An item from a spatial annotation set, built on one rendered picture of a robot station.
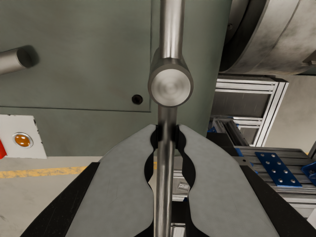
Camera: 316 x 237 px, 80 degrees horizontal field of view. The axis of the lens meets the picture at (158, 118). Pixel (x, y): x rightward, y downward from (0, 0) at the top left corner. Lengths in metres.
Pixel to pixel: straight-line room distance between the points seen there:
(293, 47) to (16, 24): 0.34
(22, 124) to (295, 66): 0.41
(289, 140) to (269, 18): 1.94
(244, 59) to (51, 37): 0.25
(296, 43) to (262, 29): 0.06
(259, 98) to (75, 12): 1.42
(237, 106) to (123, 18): 1.35
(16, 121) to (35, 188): 2.39
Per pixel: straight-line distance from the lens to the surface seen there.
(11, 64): 0.26
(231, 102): 1.49
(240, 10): 0.32
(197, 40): 0.23
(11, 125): 0.33
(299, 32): 0.31
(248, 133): 1.67
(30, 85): 0.29
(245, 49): 0.30
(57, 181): 2.48
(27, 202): 2.95
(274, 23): 0.29
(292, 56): 0.34
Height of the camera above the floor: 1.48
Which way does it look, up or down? 61 degrees down
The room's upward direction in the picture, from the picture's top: 178 degrees counter-clockwise
